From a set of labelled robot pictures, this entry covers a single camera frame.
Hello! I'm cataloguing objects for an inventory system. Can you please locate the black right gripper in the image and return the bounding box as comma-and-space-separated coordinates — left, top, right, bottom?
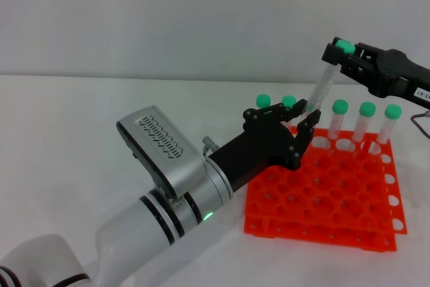
321, 36, 430, 107

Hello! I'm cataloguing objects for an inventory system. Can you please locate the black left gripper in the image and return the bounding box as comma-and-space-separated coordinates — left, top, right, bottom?
207, 99, 322, 194

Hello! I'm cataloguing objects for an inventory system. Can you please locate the orange test tube rack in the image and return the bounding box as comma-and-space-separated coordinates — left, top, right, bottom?
243, 127, 409, 253

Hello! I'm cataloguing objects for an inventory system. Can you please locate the right arm gripper cable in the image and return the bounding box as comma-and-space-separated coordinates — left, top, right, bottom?
411, 109, 430, 140

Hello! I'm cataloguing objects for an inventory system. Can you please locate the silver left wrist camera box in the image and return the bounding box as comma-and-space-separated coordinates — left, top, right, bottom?
116, 105, 211, 201

